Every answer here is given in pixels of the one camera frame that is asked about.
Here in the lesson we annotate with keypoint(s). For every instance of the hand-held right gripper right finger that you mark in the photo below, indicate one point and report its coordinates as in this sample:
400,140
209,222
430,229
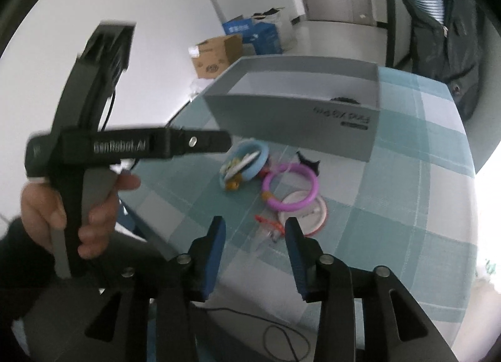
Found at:
297,264

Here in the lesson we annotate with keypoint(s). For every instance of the brown cardboard box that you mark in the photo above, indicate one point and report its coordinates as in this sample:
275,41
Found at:
213,60

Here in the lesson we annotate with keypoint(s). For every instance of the small yellow ornament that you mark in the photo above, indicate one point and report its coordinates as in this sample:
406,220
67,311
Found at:
232,186

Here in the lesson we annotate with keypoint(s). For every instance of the grey box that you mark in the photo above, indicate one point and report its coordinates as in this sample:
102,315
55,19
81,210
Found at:
289,127

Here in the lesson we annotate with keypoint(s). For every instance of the white bag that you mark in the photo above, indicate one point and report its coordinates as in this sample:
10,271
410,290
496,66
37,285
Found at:
283,19

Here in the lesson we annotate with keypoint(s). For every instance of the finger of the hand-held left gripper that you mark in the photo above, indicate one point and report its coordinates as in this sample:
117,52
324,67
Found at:
207,142

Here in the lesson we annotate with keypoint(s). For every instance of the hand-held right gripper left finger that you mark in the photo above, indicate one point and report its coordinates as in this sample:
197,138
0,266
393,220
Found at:
213,256

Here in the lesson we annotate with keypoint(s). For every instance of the red orange hair clip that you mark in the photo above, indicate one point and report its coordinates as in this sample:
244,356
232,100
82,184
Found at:
270,225

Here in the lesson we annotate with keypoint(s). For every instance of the black metal floor stand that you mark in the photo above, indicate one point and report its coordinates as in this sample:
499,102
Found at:
389,13

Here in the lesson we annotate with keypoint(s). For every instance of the cream hair clip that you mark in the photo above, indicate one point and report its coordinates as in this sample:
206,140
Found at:
242,162

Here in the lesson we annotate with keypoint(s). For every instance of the teal checked tablecloth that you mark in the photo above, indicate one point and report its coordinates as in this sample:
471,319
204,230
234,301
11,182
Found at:
391,197

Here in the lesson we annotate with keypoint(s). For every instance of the purple bangle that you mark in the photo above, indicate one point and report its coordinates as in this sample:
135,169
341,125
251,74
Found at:
290,206

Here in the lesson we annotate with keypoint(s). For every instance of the white round red-rimmed case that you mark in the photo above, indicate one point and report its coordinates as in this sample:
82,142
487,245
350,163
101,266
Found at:
309,217

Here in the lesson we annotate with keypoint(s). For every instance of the person's left hand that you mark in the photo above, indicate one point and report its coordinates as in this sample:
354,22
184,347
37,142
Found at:
100,225

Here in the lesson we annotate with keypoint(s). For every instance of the person's left forearm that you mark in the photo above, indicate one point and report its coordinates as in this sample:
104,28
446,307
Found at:
19,268

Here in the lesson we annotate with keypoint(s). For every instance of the blue bangle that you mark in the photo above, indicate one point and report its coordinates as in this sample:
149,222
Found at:
260,158

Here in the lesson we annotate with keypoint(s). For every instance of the black hair clip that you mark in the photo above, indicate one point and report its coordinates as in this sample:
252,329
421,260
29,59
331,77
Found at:
310,163

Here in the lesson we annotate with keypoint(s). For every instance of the clear plastic bag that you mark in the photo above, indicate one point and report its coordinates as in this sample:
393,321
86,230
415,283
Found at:
197,87

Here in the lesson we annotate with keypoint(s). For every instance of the blue cardboard box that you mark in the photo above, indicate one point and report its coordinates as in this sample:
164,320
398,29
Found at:
266,39

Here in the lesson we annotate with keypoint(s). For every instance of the dark grey jacket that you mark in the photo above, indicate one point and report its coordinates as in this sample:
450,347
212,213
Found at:
458,45

